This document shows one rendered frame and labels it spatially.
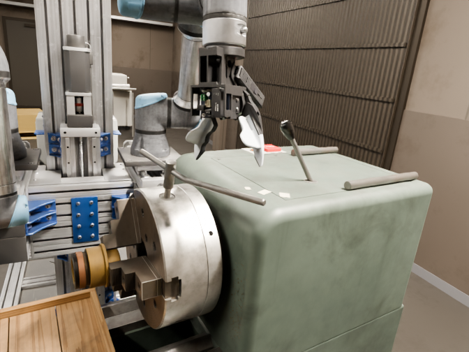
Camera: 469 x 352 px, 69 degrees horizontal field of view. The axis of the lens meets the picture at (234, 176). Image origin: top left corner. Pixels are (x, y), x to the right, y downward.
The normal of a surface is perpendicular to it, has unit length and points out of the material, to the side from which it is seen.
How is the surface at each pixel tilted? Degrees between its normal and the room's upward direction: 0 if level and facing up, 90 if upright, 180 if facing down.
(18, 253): 90
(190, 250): 59
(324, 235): 90
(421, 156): 90
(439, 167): 90
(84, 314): 0
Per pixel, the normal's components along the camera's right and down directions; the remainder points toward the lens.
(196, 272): 0.52, 0.08
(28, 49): 0.42, 0.30
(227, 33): 0.21, 0.19
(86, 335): 0.08, -0.95
